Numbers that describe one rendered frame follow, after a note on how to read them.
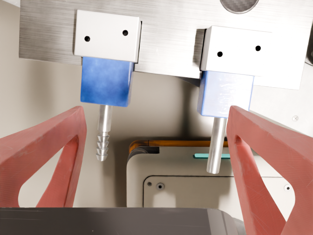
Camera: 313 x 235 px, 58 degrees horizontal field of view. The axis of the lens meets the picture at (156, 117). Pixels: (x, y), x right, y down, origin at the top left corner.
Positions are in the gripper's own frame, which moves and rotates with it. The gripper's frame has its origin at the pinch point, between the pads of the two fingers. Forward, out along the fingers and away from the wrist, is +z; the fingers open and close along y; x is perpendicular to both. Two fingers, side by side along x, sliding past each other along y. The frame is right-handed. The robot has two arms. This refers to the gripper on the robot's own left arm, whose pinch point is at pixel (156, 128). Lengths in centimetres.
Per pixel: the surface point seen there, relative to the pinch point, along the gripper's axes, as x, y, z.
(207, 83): 4.4, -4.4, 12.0
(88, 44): 1.0, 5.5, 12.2
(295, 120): 11.4, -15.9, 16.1
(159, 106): 55, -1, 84
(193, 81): 7.5, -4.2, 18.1
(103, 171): 79, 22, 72
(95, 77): 3.9, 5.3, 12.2
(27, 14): -0.4, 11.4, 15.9
